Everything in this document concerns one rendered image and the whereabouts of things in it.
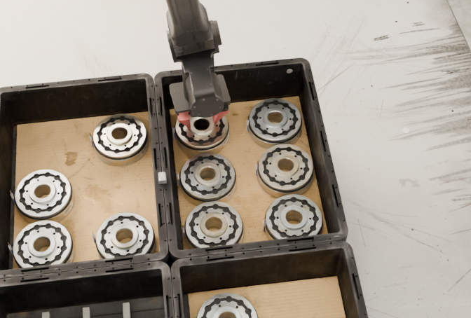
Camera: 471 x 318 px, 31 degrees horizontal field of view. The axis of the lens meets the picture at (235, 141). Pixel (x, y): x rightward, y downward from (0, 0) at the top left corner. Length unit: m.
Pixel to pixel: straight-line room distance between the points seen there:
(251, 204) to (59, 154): 0.38
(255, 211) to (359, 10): 0.69
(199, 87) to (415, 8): 0.82
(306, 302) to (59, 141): 0.57
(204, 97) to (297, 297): 0.38
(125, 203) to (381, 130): 0.59
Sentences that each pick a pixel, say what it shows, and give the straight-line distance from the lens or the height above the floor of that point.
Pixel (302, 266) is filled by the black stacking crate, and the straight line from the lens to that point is 1.44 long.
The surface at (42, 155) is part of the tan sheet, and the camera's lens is 1.65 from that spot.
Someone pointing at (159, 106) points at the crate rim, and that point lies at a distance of 1.56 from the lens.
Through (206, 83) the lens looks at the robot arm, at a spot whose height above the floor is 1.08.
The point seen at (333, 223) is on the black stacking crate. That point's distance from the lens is 1.47.
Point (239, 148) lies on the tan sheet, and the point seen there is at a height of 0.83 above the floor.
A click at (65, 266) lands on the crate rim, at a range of 1.40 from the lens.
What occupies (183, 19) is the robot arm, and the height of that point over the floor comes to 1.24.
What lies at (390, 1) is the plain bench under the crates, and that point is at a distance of 2.08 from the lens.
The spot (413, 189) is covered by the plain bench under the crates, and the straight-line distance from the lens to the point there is 1.75.
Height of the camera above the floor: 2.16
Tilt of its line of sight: 55 degrees down
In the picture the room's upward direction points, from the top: straight up
